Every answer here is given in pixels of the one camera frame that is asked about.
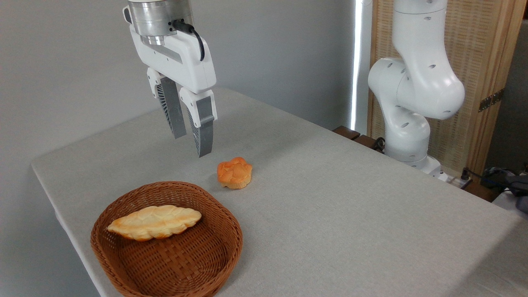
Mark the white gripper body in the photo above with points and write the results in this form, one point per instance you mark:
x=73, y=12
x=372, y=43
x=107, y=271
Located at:
x=181, y=62

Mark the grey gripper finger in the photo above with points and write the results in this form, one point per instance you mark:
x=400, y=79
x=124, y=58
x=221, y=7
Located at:
x=203, y=132
x=173, y=111

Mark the long braided bread loaf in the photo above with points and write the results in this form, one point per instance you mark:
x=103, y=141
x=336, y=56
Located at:
x=156, y=222

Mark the round orange bread bun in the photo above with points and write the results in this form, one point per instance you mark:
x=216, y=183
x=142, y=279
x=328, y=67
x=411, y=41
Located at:
x=234, y=173

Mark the brown wicker basket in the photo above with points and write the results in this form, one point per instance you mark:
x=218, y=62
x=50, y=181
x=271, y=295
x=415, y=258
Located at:
x=177, y=264

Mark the dark brown wooden block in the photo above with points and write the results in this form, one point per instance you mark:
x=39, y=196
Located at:
x=365, y=141
x=346, y=132

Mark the grey tablecloth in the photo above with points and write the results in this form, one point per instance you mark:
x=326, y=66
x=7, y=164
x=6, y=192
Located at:
x=350, y=214

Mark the white power strip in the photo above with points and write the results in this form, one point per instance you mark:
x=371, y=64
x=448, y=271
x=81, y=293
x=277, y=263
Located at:
x=456, y=181

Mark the black power plug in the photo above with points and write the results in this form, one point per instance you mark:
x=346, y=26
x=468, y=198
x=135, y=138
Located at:
x=465, y=174

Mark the brown wooden board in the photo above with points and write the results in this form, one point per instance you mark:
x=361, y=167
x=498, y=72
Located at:
x=482, y=192

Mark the metal screen hinge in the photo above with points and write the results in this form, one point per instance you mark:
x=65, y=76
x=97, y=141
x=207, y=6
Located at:
x=491, y=100

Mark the wooden rattan folding screen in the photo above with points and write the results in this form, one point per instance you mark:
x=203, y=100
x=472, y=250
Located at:
x=482, y=49

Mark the dark grey bag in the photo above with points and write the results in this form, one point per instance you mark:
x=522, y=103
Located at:
x=519, y=192

